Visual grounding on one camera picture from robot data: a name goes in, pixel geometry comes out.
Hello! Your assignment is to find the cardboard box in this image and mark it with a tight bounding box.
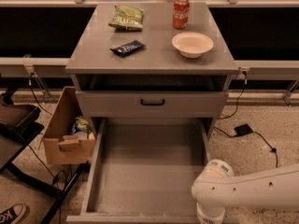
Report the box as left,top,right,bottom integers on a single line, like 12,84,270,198
43,87,95,164

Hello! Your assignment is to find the grey drawer cabinet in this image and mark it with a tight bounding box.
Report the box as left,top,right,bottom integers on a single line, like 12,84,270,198
65,1,237,133

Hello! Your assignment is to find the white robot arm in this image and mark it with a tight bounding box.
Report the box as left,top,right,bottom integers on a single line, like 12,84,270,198
192,160,299,224

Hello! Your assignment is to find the grey drawer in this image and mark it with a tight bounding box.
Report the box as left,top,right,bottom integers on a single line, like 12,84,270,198
76,91,227,118
66,119,208,224

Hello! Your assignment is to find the black folding stand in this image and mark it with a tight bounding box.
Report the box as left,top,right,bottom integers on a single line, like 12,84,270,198
0,90,87,224

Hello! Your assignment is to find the red cola can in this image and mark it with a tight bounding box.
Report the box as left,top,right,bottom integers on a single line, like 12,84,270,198
172,0,190,29

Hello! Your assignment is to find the white paper bowl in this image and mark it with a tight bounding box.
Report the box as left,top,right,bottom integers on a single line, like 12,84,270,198
172,32,214,58

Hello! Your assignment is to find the black floor cable right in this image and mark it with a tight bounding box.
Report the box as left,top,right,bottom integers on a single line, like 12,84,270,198
214,126,279,169

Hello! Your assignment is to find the green snack bag in box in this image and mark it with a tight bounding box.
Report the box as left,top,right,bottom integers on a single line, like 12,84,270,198
70,117,92,133

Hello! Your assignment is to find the black cable left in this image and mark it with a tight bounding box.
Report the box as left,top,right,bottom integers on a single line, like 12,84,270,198
27,72,53,117

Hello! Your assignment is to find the dark blue snack bar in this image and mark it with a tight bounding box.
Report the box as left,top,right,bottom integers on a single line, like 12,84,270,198
111,40,145,58

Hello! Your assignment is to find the black power adapter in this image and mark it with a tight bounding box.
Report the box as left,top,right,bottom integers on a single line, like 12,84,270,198
235,124,253,137

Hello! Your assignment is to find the grey top drawer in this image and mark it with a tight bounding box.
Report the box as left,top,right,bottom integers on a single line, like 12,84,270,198
76,91,227,118

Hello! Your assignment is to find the green chip bag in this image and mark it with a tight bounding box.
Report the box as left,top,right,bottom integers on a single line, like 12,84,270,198
108,5,144,31

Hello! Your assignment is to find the black and white sneaker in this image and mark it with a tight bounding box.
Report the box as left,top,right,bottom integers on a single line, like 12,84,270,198
0,203,26,224

